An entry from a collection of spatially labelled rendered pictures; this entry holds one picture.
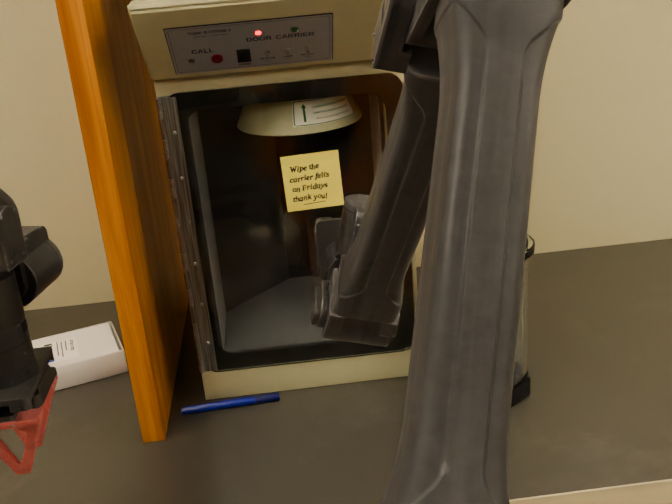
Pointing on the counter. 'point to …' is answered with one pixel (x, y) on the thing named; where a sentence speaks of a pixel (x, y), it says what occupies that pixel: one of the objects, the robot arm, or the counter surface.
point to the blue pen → (230, 403)
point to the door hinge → (179, 228)
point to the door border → (176, 168)
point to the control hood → (195, 14)
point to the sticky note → (312, 180)
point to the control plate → (214, 41)
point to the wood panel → (129, 196)
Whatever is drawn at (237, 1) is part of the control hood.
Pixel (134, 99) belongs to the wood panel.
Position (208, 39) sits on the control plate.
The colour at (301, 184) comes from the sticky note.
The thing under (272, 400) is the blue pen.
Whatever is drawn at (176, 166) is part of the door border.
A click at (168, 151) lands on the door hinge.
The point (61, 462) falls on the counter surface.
